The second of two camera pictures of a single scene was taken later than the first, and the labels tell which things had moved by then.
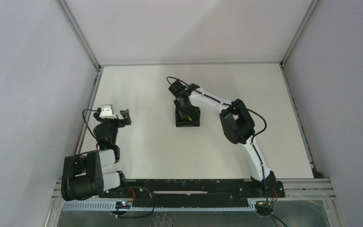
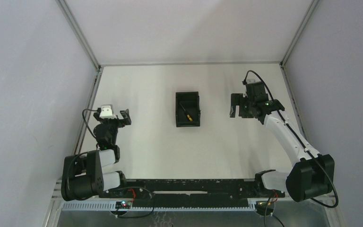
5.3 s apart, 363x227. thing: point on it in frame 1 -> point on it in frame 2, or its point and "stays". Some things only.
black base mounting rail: [196, 190] stays
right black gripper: [187, 120] -> [240, 105]
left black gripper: [124, 118] stays
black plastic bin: [192, 119] stays
